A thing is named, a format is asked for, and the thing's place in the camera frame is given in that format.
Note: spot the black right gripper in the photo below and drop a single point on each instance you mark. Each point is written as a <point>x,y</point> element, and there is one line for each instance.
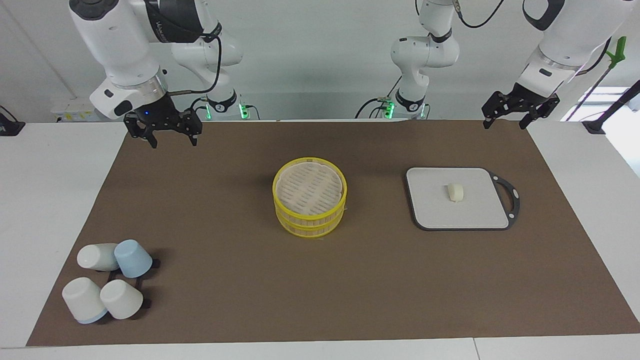
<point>157,114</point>

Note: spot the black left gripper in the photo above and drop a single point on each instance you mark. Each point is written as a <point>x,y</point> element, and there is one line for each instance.
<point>522,99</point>

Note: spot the white steamed bun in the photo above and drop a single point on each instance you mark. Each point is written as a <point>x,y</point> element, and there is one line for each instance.
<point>455,192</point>

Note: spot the yellow rimmed bamboo steamer lid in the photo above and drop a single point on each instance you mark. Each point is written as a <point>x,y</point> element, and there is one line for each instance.
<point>309,187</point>

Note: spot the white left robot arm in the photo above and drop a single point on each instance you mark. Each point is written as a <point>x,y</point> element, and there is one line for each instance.
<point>425,50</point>

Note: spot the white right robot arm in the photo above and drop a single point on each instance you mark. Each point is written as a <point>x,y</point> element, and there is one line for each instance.
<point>120,45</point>

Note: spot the yellow bamboo steamer base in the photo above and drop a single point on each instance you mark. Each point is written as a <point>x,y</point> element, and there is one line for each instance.
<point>310,229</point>

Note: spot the white box yellow stickers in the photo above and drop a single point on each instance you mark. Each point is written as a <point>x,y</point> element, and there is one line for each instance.
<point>70,110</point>

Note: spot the green tipped grey pole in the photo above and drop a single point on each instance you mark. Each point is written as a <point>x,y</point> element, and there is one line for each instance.
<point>620,50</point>

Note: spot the grey cutting board black rim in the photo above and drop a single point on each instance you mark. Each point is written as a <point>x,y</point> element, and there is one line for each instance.
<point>450,210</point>

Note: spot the light blue cup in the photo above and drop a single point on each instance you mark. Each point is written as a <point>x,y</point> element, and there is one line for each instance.
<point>134,259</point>

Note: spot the white cup lying sideways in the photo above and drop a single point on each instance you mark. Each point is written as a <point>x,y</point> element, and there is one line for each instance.
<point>95,256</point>

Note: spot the black clamp device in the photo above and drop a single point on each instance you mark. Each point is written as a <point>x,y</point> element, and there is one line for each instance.
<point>10,127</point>

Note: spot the brown table mat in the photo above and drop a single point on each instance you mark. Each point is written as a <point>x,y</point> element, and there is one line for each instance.
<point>225,280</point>

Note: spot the black cup rack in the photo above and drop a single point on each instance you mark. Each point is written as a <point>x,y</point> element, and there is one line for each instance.
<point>147,303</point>

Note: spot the plain white cup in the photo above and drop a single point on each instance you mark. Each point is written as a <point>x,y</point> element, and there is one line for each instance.
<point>121,299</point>

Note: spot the white cup with blue rim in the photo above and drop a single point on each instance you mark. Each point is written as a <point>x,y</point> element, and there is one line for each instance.
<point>82,299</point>

